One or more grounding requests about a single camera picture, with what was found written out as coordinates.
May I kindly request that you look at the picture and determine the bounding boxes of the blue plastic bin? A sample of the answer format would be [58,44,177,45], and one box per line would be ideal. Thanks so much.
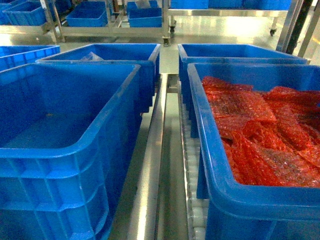
[36,43,161,113]
[0,63,142,240]
[177,43,308,105]
[187,63,320,240]

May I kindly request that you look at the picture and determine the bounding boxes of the stainless steel shelf rack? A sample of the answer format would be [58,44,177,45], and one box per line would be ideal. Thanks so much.
[109,73,209,240]

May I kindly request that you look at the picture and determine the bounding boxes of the red bubble wrap bags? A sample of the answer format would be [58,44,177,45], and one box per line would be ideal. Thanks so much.
[202,76,320,188]

